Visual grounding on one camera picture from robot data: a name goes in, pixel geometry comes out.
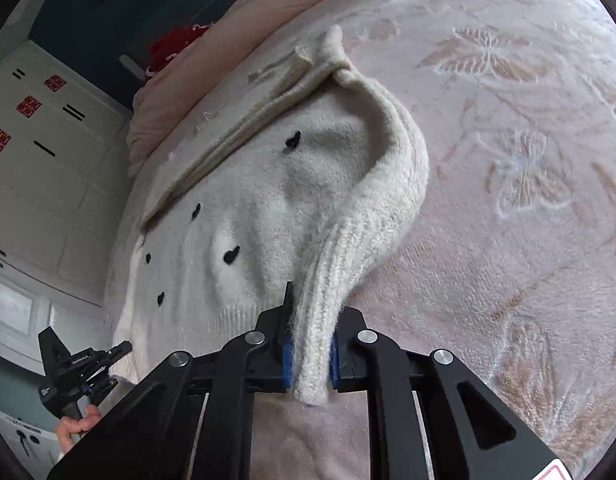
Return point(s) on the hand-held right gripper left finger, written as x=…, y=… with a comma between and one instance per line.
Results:
x=287, y=360

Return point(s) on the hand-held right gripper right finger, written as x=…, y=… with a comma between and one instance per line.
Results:
x=336, y=360

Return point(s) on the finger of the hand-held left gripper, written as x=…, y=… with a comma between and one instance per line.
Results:
x=119, y=349

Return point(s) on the white knit sweater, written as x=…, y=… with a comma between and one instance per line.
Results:
x=298, y=220

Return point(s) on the person's left hand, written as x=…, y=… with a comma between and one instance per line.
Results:
x=78, y=427

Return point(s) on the white wardrobe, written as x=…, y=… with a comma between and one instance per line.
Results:
x=38, y=170

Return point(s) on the pink floral blanket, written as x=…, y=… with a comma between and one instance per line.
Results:
x=487, y=160

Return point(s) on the red cloth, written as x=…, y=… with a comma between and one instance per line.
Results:
x=174, y=46

